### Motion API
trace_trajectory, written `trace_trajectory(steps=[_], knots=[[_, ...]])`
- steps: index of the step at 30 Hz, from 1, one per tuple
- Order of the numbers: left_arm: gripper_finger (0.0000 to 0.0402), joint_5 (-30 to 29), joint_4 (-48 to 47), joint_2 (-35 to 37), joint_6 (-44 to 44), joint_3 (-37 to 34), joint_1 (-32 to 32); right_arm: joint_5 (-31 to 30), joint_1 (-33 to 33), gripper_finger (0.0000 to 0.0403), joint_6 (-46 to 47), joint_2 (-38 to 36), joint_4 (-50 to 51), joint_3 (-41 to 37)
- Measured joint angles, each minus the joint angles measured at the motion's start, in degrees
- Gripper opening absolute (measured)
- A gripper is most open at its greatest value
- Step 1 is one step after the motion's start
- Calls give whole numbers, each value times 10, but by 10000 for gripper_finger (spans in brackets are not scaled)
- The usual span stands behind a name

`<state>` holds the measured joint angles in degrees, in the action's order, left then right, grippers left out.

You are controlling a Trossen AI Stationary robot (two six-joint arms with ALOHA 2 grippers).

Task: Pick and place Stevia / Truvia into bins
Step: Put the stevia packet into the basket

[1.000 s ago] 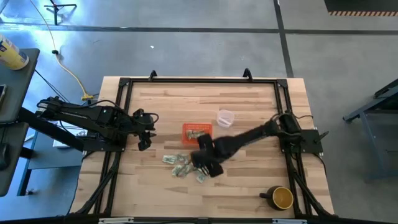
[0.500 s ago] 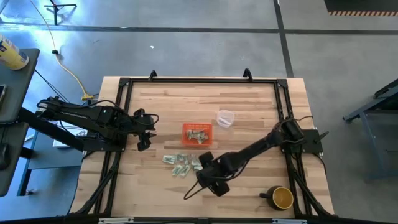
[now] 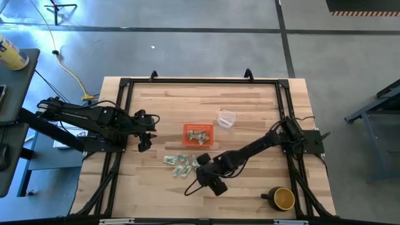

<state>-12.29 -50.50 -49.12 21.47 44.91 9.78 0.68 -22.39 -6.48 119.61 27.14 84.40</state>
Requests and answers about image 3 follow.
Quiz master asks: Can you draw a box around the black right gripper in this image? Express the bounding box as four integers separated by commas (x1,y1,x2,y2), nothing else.
195,152,229,197

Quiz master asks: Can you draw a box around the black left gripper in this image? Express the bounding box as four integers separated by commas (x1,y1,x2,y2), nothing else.
133,109,158,153

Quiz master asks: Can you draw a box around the orange plastic mesh basket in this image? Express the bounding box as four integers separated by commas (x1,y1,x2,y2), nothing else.
182,123,215,148

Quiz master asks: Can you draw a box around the clear plastic container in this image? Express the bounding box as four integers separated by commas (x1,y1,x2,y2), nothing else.
217,109,237,129

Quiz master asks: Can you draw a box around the dark mug yellow inside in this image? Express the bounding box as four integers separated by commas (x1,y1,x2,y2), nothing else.
260,186,296,212

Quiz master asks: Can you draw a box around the white paper sheet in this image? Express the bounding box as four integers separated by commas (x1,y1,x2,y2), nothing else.
52,121,88,149

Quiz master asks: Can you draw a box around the blue side table base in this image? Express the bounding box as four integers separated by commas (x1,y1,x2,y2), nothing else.
17,131,84,198

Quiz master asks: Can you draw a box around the grey side table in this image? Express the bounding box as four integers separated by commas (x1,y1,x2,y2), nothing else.
0,48,41,198

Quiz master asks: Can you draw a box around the black computer mouse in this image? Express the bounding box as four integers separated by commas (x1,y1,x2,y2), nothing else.
0,143,10,172

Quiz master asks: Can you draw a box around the black tripod stand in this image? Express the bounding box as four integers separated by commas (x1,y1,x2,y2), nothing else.
43,0,78,26

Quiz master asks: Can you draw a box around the yellow wipes canister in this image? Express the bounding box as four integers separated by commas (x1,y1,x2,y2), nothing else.
0,33,30,71

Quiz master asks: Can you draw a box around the blue metal cart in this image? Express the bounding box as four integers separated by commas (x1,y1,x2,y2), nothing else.
344,79,400,184

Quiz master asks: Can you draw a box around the black hazard-striped mat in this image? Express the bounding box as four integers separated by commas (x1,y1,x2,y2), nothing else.
324,0,400,17

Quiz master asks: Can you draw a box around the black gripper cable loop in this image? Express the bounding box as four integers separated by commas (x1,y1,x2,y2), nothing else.
183,177,207,197

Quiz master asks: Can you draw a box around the black aluminium table frame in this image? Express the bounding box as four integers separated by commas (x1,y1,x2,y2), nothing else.
70,77,337,225

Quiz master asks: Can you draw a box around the white metal bracket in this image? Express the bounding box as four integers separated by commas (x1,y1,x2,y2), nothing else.
98,218,135,225
273,219,310,225

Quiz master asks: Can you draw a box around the yellow power cable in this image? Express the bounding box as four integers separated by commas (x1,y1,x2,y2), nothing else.
29,0,94,101

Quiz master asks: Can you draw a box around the thin black cable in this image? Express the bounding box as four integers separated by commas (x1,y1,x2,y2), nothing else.
33,69,71,104

